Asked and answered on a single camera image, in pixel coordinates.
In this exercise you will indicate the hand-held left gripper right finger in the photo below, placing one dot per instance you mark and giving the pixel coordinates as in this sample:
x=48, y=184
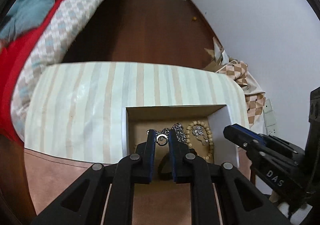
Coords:
x=175, y=157

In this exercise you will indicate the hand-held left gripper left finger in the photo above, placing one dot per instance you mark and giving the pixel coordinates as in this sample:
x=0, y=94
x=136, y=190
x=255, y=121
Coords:
x=150, y=157

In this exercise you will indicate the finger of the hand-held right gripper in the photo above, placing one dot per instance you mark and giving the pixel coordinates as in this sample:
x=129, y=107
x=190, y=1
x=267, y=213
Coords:
x=246, y=131
x=235, y=137

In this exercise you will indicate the black smart band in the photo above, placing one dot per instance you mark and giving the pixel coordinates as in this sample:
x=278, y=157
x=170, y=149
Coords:
x=162, y=165

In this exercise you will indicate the cardboard box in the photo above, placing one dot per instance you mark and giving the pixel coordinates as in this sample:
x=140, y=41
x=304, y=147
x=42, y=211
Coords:
x=140, y=125

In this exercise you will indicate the brown checkered cloth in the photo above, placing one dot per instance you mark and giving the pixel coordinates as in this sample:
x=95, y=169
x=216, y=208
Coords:
x=252, y=100

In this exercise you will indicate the pink and striped tablecloth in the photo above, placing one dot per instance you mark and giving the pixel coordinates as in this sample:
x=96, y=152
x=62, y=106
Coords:
x=87, y=105

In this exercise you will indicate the bed with checkered quilt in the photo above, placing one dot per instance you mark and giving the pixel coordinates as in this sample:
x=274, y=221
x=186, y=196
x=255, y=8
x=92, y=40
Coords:
x=70, y=20

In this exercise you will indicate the bed with red quilt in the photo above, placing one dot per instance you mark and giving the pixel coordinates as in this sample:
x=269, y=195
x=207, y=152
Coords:
x=17, y=65

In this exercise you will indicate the white wall socket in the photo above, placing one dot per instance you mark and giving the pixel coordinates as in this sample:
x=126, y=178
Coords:
x=272, y=130
x=270, y=119

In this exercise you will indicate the white wall switch plate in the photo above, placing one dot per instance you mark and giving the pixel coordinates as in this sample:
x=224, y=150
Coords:
x=268, y=105

